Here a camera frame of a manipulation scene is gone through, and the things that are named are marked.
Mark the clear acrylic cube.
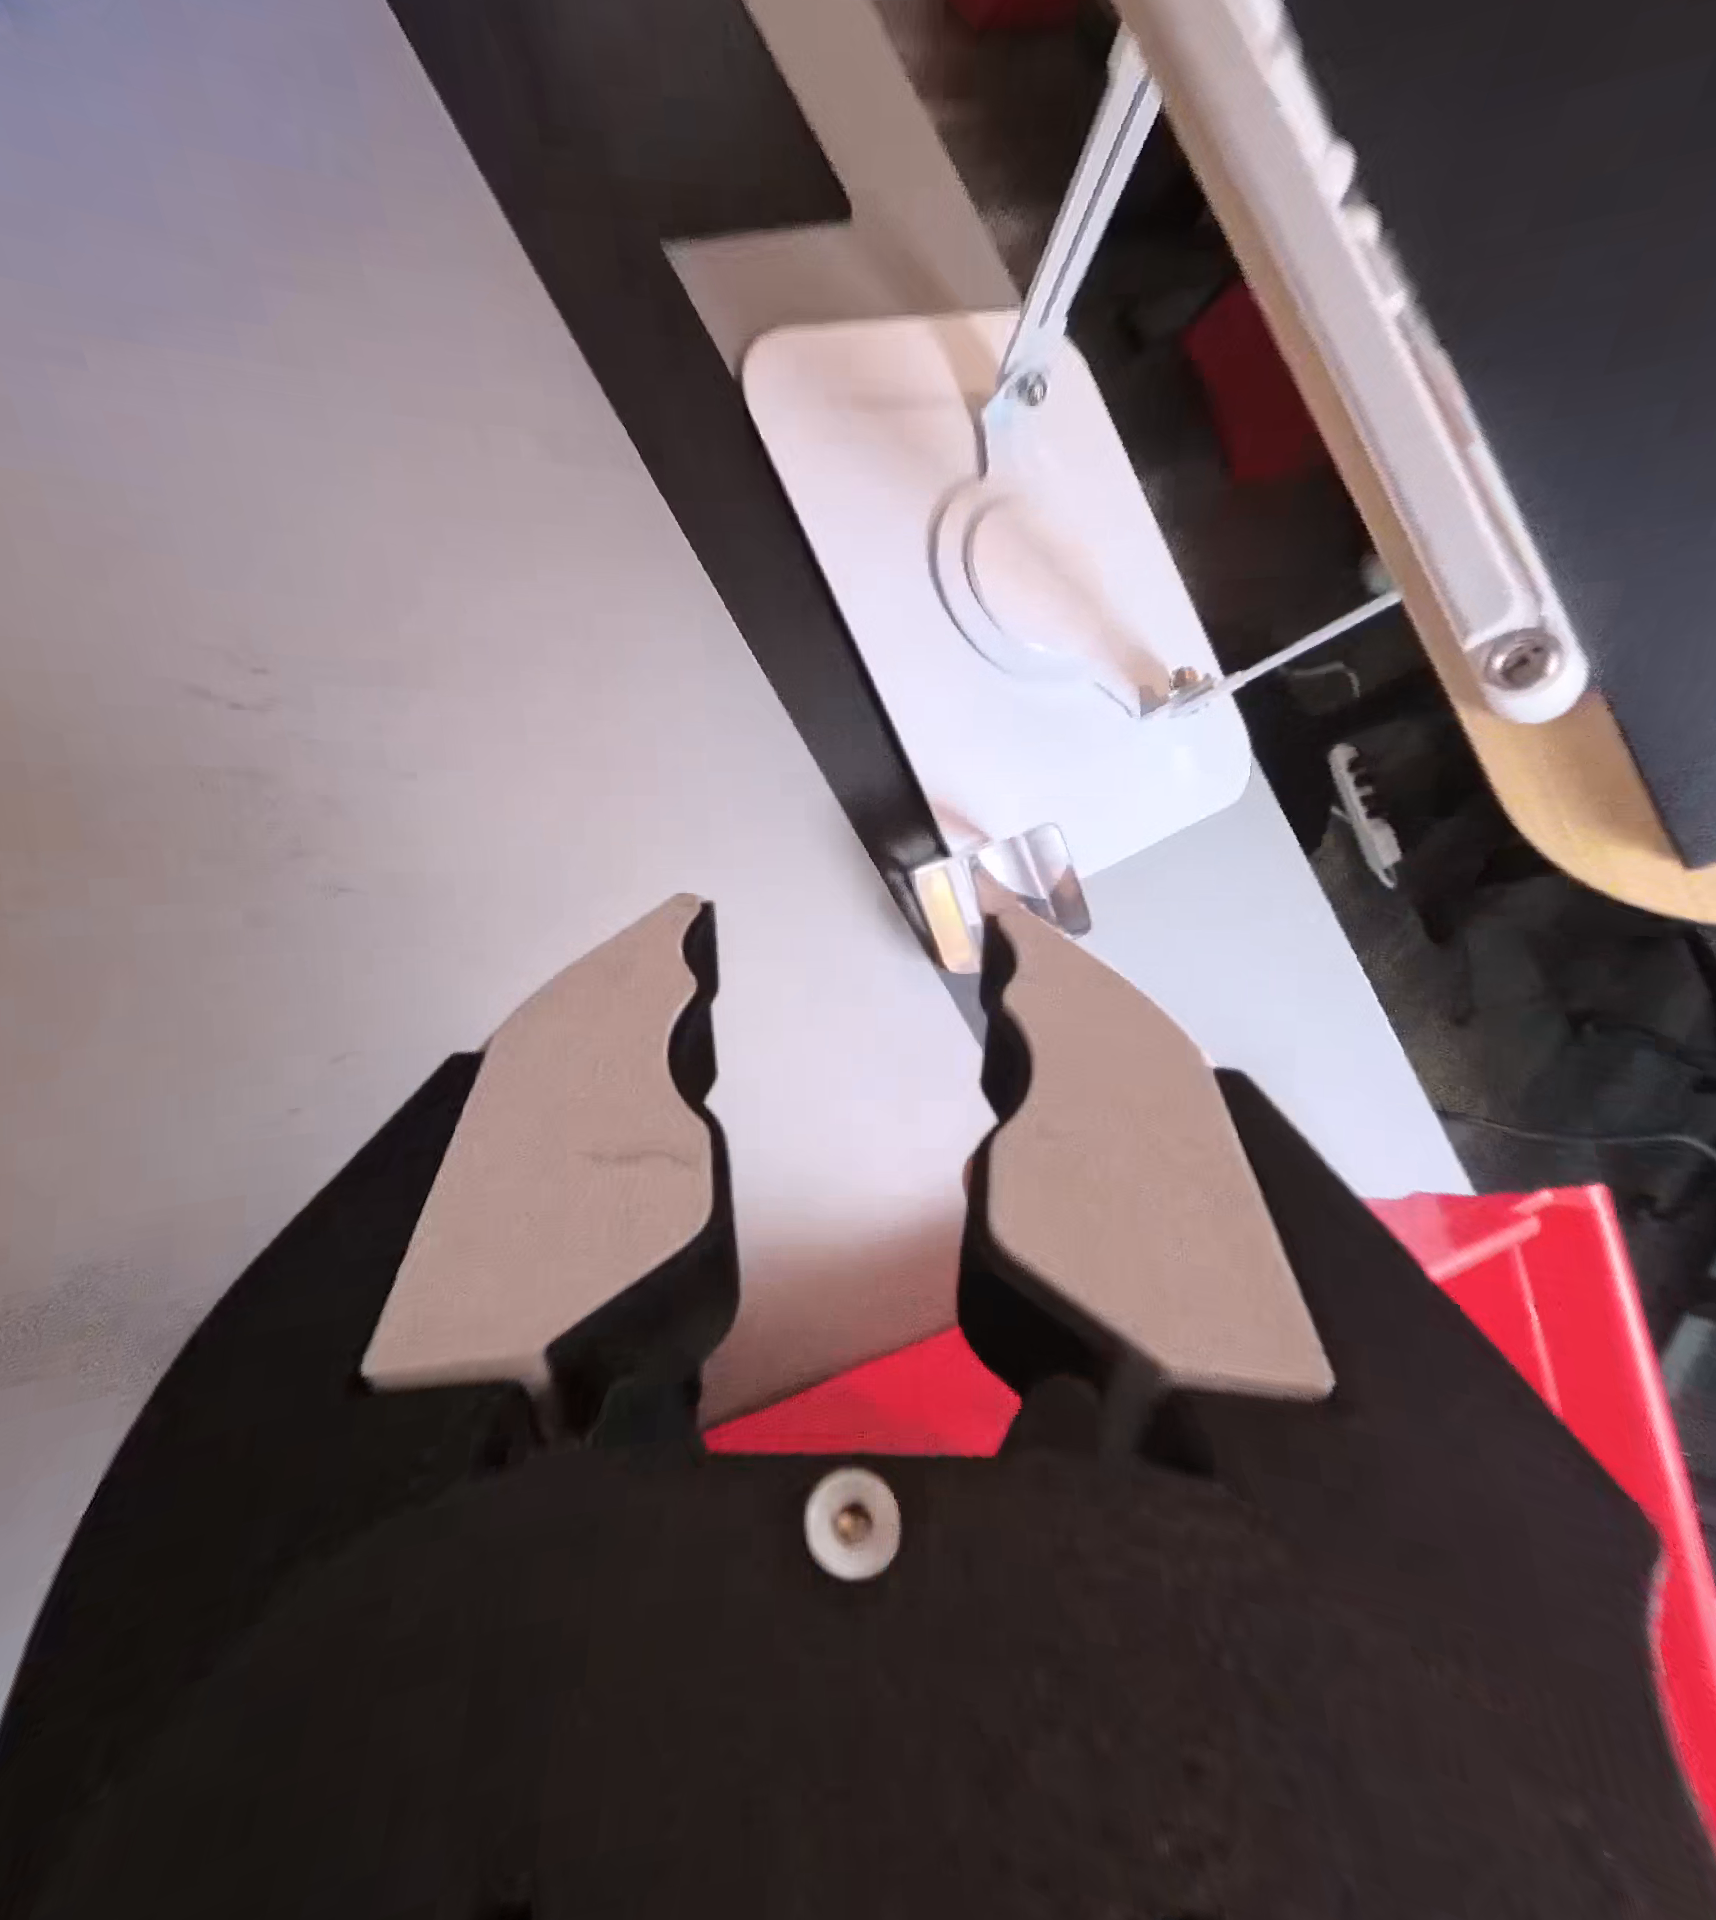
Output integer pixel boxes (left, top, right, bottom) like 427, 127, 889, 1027
910, 822, 1096, 973

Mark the red plastic bin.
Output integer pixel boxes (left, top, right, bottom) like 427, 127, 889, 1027
700, 1184, 1716, 1920

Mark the red bag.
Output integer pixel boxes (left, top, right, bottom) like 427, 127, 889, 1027
1185, 275, 1348, 486

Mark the white power strip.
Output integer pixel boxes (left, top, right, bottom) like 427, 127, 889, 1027
1323, 737, 1410, 889

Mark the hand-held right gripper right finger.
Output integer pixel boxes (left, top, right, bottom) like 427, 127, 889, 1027
955, 906, 1340, 1399

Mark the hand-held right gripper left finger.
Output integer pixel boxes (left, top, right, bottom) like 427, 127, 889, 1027
360, 893, 741, 1394

